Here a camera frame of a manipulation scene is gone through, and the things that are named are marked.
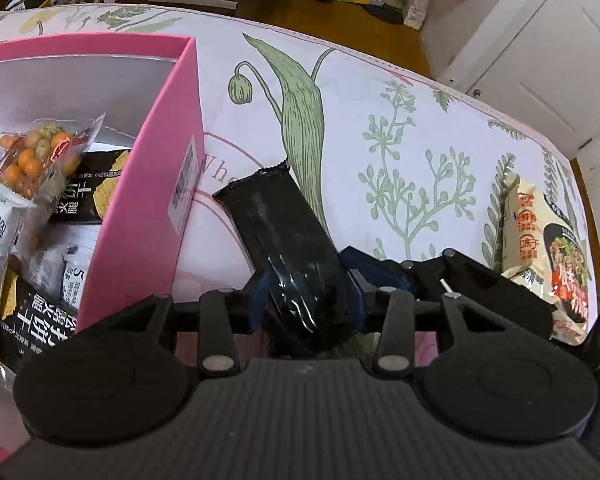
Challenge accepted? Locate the pink cardboard box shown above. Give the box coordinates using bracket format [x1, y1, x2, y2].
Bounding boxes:
[0, 35, 206, 467]

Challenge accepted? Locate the plain black snack packet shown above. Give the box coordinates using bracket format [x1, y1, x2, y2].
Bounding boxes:
[212, 159, 362, 352]

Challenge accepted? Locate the white grey snack packet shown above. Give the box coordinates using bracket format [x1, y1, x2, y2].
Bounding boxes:
[32, 245, 99, 314]
[0, 191, 37, 362]

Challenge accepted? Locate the orange nut snack packet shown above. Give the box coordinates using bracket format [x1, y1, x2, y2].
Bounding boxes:
[0, 114, 107, 212]

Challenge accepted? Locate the beige noodle packet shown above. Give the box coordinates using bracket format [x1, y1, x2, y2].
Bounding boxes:
[494, 170, 595, 347]

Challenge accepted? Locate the white door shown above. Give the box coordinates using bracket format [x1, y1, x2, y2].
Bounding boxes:
[437, 0, 600, 159]

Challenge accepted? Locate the black cracker packet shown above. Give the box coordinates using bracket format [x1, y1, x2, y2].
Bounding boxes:
[50, 149, 134, 225]
[0, 277, 89, 374]

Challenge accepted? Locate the floral bedsheet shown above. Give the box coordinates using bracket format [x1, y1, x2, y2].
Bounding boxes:
[0, 2, 600, 363]

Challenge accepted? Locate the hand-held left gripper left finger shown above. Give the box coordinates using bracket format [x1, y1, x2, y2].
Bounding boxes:
[102, 267, 274, 379]

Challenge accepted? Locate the white floral bag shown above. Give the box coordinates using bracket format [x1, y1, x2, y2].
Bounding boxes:
[404, 0, 435, 30]

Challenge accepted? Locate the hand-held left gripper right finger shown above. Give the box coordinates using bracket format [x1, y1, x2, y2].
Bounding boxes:
[347, 267, 507, 377]

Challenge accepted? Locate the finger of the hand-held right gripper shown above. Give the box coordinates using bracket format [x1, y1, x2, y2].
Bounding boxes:
[339, 246, 554, 342]

